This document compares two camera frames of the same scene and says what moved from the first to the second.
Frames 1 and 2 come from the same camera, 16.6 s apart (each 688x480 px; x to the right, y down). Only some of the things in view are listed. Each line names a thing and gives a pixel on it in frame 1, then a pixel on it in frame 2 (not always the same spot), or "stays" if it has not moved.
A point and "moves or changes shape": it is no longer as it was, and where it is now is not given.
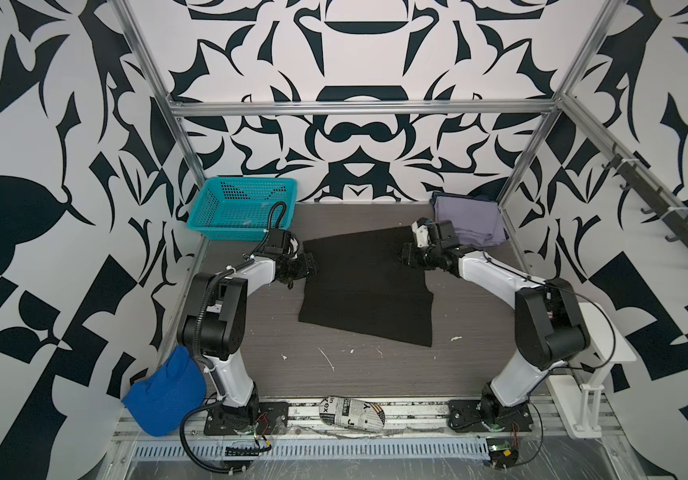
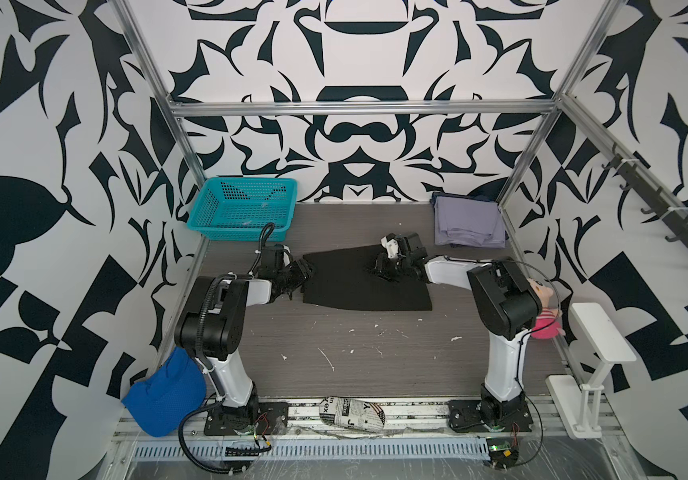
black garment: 362,284 moves or changes shape
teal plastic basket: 241,208 stays
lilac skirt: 477,223 stays
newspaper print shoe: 352,413 stays
